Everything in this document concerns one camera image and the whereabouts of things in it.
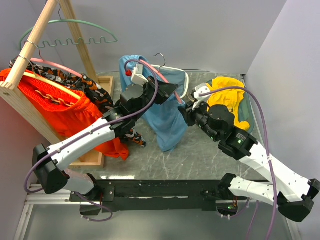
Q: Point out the light blue shorts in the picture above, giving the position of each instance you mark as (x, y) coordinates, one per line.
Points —
(165, 119)

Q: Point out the grey-blue cloth in basket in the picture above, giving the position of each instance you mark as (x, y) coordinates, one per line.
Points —
(175, 76)

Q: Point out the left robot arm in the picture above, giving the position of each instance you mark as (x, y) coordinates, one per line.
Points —
(51, 164)

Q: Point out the camouflage patterned shorts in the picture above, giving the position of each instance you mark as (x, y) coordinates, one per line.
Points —
(100, 95)

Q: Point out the wooden clothes rack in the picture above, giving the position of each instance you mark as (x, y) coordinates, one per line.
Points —
(15, 98)

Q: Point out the teal oval tray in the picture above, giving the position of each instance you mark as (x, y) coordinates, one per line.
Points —
(245, 112)

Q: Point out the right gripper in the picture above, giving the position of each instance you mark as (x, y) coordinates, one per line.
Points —
(188, 111)

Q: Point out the cream hanger with orange shorts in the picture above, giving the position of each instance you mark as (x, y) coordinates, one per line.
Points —
(42, 90)

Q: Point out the green wire hanger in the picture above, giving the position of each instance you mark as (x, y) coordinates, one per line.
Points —
(78, 40)

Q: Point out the pink wire hanger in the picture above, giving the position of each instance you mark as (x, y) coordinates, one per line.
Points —
(157, 72)

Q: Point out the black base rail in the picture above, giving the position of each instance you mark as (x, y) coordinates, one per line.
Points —
(151, 195)

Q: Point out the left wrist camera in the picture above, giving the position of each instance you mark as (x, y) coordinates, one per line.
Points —
(136, 75)

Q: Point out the white plastic basket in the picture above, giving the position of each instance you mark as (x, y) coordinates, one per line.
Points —
(186, 86)

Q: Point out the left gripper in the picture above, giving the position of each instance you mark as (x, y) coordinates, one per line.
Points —
(165, 90)

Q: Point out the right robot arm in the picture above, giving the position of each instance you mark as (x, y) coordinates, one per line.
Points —
(292, 194)

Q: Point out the yellow shorts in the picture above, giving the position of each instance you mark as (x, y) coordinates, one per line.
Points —
(231, 98)

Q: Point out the pink hanger with camo shorts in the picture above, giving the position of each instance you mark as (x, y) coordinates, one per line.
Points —
(56, 65)

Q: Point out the orange shorts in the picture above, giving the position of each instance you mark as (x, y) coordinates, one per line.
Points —
(75, 117)

